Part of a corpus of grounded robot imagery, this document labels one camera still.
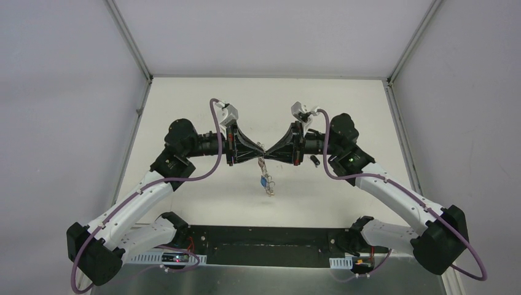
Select right white slotted cable duct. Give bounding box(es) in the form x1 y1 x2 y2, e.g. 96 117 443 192
329 257 353 270

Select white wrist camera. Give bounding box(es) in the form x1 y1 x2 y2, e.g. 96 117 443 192
291 101 318 123
216 101 238 133

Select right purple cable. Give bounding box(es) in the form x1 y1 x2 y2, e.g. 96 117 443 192
315 108 488 282

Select left aluminium frame post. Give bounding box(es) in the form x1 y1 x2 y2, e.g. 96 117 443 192
104 0 153 84

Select purple cable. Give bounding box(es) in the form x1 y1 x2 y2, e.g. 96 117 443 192
71 98 227 295
315 108 488 282

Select key with blue tag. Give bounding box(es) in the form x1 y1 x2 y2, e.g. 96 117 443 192
260 176 268 187

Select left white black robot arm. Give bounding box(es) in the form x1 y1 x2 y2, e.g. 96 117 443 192
66 119 265 294

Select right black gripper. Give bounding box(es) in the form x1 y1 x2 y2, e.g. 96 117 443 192
264 120 340 167

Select left white slotted cable duct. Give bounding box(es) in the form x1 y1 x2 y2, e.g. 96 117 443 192
127 250 207 266

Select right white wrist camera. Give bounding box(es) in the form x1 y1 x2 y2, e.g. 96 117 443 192
291 101 318 123

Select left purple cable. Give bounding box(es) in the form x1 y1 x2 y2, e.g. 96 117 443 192
71 98 227 295

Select white slotted cable duct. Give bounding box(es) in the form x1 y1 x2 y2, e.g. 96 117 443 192
329 257 353 270
127 250 207 266

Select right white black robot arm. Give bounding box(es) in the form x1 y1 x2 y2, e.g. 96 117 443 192
265 113 469 275

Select aluminium frame post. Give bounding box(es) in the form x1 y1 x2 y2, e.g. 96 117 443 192
104 0 153 84
387 0 445 85

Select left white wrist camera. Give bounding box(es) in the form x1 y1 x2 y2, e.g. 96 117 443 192
216 101 238 133

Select right aluminium frame post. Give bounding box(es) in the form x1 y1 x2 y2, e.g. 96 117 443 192
387 0 445 85

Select large silver carabiner keyring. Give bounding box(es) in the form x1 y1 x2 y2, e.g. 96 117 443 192
257 157 275 197

